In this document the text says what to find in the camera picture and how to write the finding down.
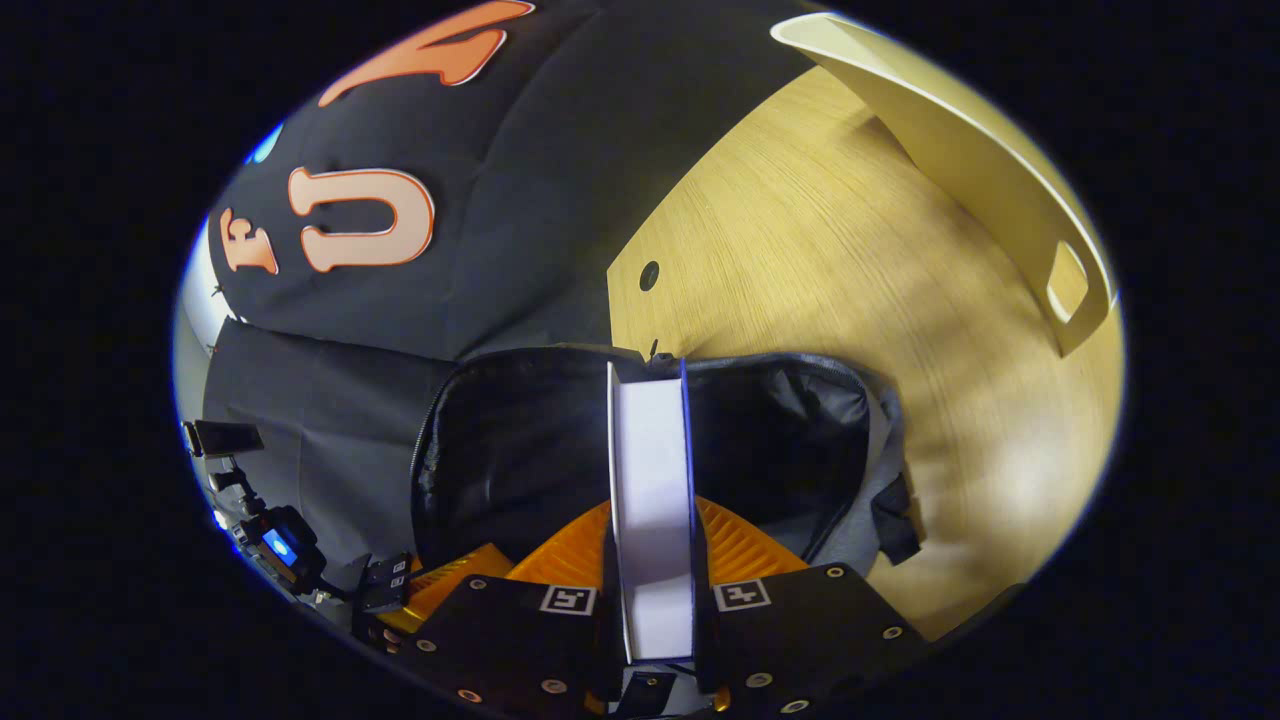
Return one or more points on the grey schoolbag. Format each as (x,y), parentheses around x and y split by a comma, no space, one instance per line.
(780,440)

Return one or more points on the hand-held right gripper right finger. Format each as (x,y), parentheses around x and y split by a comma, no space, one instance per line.
(800,640)

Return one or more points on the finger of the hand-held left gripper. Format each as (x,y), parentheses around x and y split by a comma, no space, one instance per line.
(440,590)

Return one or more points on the black rectangular device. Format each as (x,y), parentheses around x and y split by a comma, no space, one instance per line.
(222,438)

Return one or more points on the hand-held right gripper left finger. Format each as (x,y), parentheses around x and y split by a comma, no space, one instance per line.
(500,640)

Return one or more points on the white plastic bookshelf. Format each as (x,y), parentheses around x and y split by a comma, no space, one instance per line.
(960,160)

